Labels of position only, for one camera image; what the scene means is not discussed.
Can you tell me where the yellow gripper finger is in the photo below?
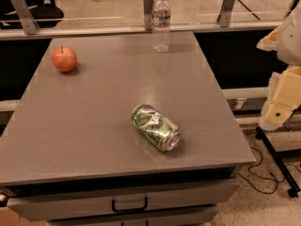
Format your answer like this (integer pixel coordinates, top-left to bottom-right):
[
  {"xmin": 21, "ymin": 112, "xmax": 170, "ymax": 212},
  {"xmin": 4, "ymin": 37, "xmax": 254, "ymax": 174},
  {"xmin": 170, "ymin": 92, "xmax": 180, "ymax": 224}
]
[
  {"xmin": 256, "ymin": 26, "xmax": 280, "ymax": 52},
  {"xmin": 259, "ymin": 66, "xmax": 301, "ymax": 131}
]

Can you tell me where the clear plastic water bottle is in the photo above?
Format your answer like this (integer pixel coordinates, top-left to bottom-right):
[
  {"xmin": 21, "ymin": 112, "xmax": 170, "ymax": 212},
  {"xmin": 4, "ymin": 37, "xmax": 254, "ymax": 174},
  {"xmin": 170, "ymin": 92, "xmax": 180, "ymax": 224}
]
[{"xmin": 151, "ymin": 0, "xmax": 171, "ymax": 53}]

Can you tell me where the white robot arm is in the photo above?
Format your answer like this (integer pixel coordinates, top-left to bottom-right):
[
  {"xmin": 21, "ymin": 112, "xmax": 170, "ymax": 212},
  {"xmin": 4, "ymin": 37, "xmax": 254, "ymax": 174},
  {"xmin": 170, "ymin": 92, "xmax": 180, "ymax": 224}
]
[{"xmin": 257, "ymin": 8, "xmax": 301, "ymax": 131}]

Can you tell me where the black stand leg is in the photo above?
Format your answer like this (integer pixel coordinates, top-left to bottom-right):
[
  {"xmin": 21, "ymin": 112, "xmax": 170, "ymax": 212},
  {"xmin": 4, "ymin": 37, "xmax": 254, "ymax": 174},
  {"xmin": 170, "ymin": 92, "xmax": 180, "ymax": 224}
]
[{"xmin": 256, "ymin": 127, "xmax": 301, "ymax": 198}]

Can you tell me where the crushed green soda can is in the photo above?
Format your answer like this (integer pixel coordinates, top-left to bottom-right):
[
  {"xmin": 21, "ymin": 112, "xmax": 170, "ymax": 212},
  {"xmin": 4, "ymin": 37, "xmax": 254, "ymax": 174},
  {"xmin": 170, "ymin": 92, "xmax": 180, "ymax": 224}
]
[{"xmin": 131, "ymin": 105, "xmax": 181, "ymax": 152}]

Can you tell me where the red apple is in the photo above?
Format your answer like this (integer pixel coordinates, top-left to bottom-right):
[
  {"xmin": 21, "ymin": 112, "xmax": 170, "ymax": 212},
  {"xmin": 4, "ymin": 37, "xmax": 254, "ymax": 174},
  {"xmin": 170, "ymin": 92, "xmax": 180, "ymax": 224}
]
[{"xmin": 51, "ymin": 46, "xmax": 77, "ymax": 73}]

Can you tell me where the black office chair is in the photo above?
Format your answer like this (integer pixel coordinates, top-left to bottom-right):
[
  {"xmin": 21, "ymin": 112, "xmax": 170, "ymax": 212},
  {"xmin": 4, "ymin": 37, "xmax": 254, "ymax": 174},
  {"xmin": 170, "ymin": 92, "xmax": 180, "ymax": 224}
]
[{"xmin": 0, "ymin": 0, "xmax": 64, "ymax": 29}]

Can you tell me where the right metal bracket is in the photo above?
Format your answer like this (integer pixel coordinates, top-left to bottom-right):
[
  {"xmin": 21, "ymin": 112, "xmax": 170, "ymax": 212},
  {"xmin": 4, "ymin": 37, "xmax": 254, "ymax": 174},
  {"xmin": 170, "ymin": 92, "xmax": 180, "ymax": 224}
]
[{"xmin": 217, "ymin": 0, "xmax": 235, "ymax": 27}]

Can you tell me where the metal bracket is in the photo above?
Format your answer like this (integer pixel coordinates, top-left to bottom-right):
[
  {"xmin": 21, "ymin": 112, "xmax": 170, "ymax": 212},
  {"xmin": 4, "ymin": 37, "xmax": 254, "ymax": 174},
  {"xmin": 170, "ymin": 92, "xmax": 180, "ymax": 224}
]
[
  {"xmin": 10, "ymin": 0, "xmax": 39, "ymax": 35},
  {"xmin": 217, "ymin": 0, "xmax": 235, "ymax": 27},
  {"xmin": 143, "ymin": 0, "xmax": 154, "ymax": 30}
]

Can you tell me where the black floor cable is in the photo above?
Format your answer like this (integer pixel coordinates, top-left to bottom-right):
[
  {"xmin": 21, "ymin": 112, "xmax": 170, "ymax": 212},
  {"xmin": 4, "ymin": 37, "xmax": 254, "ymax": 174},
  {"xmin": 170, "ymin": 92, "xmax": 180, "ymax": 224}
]
[{"xmin": 238, "ymin": 146, "xmax": 301, "ymax": 195}]

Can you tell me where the middle metal bracket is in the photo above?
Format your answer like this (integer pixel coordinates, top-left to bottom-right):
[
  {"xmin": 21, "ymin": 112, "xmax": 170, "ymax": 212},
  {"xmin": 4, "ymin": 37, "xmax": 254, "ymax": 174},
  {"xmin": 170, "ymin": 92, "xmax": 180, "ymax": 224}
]
[{"xmin": 143, "ymin": 0, "xmax": 154, "ymax": 30}]

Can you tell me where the grey drawer with black handle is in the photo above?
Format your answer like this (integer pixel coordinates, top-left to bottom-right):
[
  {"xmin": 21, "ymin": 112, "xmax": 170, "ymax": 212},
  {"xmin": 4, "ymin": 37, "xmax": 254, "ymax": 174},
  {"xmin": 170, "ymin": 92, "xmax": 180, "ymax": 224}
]
[{"xmin": 8, "ymin": 178, "xmax": 239, "ymax": 221}]

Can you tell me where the glass barrier rail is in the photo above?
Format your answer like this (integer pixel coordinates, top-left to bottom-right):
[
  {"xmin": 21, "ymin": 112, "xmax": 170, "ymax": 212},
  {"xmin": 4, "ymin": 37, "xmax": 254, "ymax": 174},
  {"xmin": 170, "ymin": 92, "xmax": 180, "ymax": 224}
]
[{"xmin": 0, "ymin": 20, "xmax": 282, "ymax": 40}]

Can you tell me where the left metal bracket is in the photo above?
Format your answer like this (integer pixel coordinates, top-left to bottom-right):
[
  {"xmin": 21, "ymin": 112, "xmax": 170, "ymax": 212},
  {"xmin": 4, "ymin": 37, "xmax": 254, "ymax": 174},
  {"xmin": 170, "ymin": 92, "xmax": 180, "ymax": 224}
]
[{"xmin": 10, "ymin": 0, "xmax": 39, "ymax": 35}]

